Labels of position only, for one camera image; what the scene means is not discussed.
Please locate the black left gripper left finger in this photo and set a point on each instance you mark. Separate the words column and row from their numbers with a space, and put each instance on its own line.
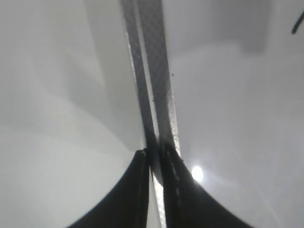
column 126, row 205

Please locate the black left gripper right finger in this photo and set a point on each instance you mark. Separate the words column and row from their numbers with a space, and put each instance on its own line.
column 187, row 204

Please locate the white whiteboard with grey frame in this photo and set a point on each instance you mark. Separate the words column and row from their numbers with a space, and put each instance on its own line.
column 222, row 83

